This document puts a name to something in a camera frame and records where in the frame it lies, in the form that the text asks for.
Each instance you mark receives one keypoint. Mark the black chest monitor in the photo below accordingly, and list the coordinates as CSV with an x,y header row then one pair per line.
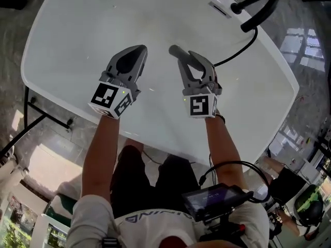
x,y
212,200

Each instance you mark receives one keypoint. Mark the person's left forearm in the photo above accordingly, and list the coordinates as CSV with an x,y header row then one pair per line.
x,y
101,154

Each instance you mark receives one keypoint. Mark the person's white T-shirt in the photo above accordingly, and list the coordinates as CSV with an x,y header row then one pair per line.
x,y
93,221

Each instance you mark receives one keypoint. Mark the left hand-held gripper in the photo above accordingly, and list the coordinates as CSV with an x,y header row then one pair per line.
x,y
108,99

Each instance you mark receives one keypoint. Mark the black curved faucet spout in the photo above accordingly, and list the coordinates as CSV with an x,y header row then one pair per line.
x,y
258,17

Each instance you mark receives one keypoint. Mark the white bathtub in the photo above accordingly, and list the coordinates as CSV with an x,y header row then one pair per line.
x,y
77,35

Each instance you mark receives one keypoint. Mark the person's black shorts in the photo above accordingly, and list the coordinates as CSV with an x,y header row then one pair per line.
x,y
134,179

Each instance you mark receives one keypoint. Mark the person's chin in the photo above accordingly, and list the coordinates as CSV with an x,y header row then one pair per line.
x,y
178,243

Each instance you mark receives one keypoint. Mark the person's right forearm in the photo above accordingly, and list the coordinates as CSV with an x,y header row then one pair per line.
x,y
225,148

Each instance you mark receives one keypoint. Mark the black wrist band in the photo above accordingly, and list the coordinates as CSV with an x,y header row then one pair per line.
x,y
222,118

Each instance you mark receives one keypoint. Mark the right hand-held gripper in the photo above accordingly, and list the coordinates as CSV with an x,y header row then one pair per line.
x,y
199,105

